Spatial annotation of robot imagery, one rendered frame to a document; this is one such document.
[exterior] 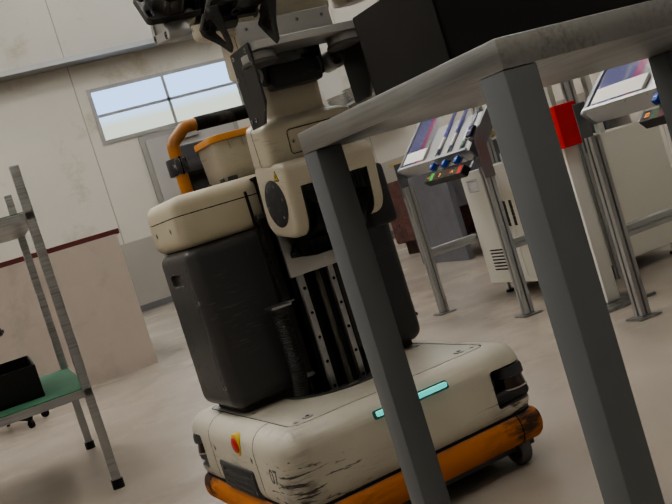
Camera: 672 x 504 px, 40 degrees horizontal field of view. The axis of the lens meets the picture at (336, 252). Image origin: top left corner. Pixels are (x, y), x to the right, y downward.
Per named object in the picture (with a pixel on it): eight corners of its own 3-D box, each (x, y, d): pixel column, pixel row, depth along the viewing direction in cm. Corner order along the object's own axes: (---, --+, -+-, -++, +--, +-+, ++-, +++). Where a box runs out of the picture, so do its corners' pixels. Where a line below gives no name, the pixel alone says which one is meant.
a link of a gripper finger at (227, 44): (262, 30, 154) (238, -9, 158) (223, 38, 151) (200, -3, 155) (254, 58, 160) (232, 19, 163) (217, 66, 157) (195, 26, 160)
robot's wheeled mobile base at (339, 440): (207, 503, 240) (178, 413, 239) (405, 414, 268) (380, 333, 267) (313, 561, 180) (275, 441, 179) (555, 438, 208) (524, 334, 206)
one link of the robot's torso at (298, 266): (281, 279, 215) (249, 178, 213) (381, 244, 227) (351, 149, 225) (330, 273, 191) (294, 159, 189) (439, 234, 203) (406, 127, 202)
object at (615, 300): (605, 314, 334) (545, 108, 329) (567, 313, 357) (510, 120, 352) (656, 293, 343) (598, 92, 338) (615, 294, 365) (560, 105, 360)
